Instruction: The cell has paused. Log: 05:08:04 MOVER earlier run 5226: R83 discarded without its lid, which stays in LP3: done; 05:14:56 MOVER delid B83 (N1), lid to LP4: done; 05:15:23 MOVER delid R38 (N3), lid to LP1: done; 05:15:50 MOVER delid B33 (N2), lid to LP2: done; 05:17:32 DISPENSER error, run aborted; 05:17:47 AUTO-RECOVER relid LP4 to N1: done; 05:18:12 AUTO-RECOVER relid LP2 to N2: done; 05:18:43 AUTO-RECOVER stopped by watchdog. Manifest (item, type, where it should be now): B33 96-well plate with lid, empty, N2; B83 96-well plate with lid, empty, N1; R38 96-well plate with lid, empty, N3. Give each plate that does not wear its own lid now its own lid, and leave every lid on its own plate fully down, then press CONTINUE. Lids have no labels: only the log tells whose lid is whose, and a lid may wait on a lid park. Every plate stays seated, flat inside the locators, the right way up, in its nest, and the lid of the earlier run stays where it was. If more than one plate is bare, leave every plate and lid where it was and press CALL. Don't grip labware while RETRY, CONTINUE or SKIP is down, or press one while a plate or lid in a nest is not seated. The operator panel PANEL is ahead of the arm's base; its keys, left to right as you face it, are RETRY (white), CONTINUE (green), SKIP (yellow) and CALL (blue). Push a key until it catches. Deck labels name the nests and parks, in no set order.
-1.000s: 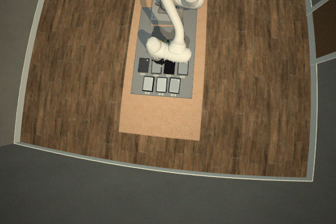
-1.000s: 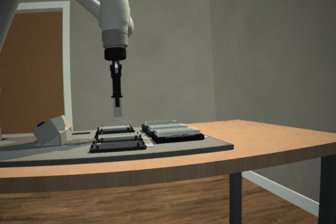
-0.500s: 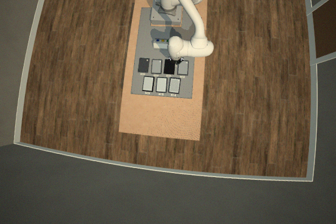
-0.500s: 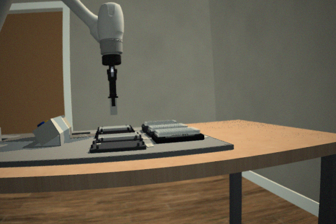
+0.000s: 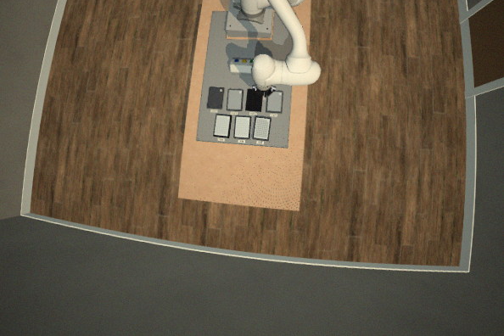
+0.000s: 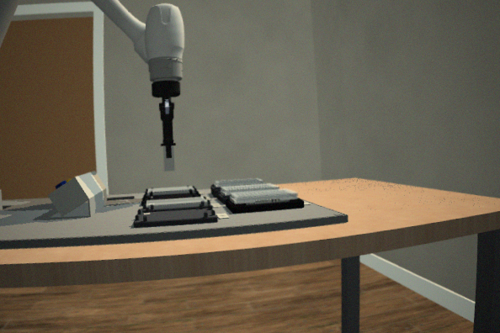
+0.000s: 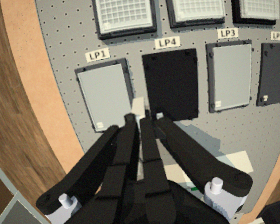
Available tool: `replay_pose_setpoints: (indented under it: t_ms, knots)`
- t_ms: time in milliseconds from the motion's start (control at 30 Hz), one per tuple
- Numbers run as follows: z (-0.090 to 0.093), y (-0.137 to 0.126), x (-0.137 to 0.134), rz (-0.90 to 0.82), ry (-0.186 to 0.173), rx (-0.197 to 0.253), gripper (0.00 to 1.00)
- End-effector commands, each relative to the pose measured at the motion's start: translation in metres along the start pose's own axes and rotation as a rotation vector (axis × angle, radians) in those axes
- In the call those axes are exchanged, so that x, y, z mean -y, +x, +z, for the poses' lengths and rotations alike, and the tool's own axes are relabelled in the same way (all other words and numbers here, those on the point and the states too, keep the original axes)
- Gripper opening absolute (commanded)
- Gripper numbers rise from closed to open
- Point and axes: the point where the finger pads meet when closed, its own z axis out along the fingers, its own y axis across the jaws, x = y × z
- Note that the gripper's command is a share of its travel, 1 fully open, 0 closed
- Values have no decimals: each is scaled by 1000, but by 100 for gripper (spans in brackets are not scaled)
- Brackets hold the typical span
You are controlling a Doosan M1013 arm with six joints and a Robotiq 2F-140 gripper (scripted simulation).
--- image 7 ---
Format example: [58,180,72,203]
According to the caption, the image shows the cream operator panel with buttons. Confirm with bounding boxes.
[160,142,253,191]

